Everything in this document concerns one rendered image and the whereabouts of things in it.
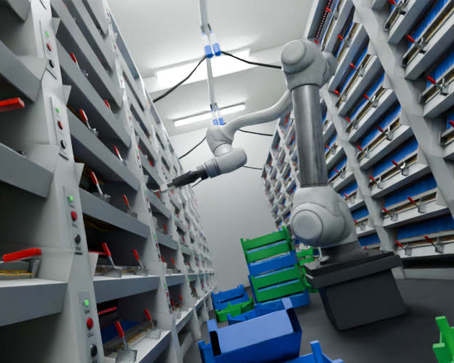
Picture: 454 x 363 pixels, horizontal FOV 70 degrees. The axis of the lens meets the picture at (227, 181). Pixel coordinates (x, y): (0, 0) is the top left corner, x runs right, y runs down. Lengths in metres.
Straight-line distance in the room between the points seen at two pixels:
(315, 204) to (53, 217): 0.81
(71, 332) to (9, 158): 0.28
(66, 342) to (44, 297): 0.09
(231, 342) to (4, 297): 0.48
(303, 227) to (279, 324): 0.42
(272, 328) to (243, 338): 0.07
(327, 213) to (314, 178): 0.14
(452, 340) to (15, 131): 0.98
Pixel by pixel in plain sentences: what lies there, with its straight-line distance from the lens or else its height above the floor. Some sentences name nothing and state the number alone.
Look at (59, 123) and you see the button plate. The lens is 0.73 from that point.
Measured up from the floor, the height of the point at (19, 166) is 0.53.
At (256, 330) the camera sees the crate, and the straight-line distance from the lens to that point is 0.79.
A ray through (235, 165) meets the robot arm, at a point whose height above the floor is 0.77.
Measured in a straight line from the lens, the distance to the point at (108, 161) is 1.03.
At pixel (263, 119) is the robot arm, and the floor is 0.91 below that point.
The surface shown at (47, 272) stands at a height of 0.38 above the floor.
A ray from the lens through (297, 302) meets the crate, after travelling 2.09.
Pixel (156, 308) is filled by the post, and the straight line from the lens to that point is 1.28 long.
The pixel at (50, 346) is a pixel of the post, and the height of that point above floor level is 0.27.
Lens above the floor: 0.30
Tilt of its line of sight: 15 degrees up
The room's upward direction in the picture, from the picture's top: 16 degrees counter-clockwise
